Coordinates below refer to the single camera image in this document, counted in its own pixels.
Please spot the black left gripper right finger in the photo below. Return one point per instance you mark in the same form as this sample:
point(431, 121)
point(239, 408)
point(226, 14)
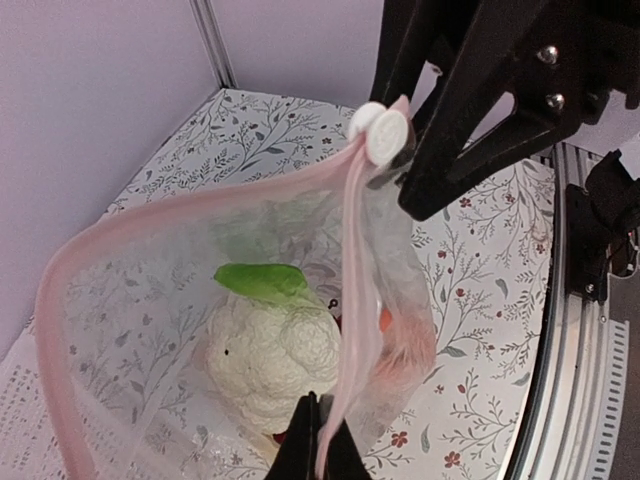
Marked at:
point(343, 460)

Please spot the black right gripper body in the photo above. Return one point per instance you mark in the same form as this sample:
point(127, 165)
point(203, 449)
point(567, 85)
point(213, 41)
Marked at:
point(616, 24)

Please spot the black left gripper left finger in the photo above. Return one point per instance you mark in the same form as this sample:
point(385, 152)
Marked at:
point(297, 454)

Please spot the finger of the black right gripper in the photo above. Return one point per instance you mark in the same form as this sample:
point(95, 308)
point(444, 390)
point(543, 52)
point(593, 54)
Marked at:
point(530, 85)
point(414, 33)

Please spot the white zipper slider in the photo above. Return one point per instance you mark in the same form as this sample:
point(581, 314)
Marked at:
point(386, 132)

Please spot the white toy cauliflower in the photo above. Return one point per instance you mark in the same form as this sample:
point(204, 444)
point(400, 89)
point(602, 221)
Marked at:
point(272, 341)

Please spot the orange toy pumpkin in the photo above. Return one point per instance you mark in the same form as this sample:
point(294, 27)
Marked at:
point(409, 348)

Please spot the clear zip top bag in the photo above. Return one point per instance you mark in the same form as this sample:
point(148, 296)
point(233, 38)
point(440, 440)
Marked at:
point(338, 221)

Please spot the white perforated plastic basket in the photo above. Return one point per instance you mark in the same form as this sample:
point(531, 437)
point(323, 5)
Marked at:
point(29, 447)

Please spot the floral patterned table mat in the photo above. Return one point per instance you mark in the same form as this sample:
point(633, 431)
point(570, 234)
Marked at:
point(475, 300)

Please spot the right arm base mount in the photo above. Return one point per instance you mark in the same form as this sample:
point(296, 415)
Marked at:
point(604, 210)

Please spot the left aluminium corner post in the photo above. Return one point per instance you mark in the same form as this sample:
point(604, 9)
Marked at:
point(214, 44)

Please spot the aluminium front rail frame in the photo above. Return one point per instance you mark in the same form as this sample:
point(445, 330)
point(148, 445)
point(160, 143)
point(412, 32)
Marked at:
point(572, 419)

